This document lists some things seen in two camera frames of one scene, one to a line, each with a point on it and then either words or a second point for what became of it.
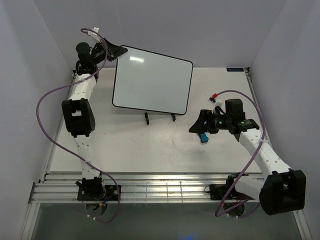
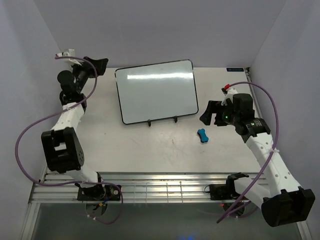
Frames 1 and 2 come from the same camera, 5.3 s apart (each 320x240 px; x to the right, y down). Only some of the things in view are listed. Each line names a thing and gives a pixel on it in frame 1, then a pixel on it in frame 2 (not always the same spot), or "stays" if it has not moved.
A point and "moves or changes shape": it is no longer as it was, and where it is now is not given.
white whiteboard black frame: [151, 81] moves or changes shape
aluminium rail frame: [52, 187] stays
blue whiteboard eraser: [203, 138] stays
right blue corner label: [235, 69] stays
